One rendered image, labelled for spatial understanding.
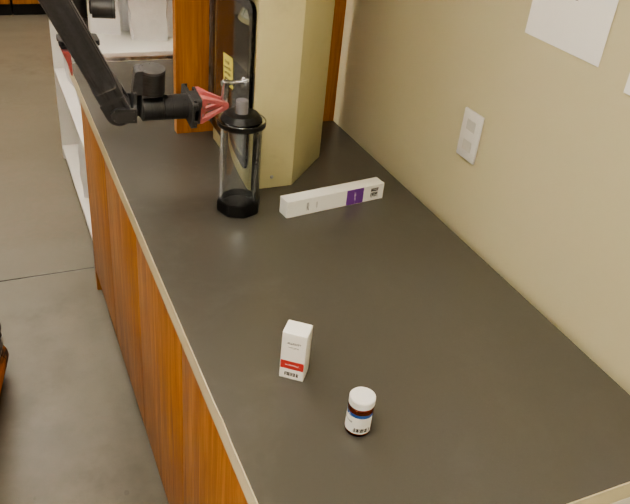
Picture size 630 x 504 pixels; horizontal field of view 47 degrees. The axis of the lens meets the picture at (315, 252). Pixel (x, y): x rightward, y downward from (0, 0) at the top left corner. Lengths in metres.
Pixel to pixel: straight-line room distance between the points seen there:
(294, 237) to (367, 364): 0.44
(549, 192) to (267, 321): 0.61
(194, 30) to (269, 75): 0.38
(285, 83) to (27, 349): 1.54
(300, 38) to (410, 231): 0.51
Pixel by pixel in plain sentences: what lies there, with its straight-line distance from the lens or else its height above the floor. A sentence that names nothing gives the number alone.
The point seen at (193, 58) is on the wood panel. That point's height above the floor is 1.15.
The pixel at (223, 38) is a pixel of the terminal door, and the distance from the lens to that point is 1.87.
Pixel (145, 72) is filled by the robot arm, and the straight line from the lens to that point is 1.65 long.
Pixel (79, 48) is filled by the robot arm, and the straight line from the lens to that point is 1.61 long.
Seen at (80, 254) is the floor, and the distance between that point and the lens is 3.31.
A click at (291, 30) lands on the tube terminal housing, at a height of 1.33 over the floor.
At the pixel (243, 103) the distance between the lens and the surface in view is 1.60.
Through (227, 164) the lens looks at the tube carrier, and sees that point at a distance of 1.63.
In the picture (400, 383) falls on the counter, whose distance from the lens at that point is 1.28.
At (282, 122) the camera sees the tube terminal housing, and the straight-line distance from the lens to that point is 1.76.
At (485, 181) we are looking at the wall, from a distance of 1.67.
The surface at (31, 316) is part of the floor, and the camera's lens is 2.98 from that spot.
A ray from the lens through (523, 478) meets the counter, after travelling 1.19.
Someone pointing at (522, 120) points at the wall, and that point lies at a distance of 1.56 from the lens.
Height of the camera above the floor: 1.79
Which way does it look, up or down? 32 degrees down
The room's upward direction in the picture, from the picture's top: 6 degrees clockwise
